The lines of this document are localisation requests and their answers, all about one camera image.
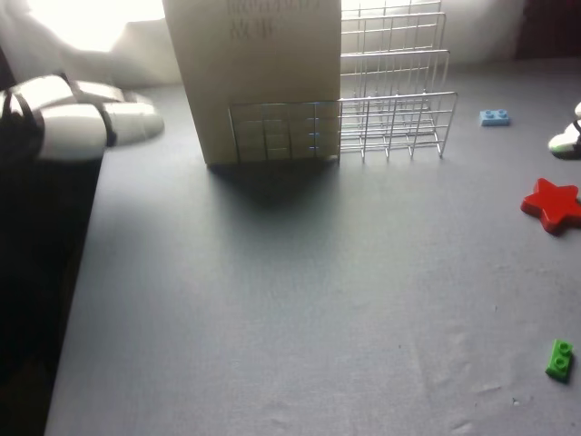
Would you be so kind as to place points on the green toy brick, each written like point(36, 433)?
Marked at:
point(559, 361)

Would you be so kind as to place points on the black backdrop curtain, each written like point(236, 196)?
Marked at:
point(27, 272)

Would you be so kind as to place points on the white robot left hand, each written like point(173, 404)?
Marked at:
point(72, 122)

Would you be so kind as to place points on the grey table cloth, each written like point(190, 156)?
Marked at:
point(318, 340)

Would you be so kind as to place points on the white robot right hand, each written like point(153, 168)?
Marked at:
point(567, 143)

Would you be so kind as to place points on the blue toy brick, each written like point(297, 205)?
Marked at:
point(495, 119)

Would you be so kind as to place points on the red star block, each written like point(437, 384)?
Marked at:
point(551, 204)

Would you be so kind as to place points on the beige hardcover book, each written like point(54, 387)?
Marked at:
point(254, 68)

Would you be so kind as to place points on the white backdrop cloth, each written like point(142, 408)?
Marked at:
point(91, 27)

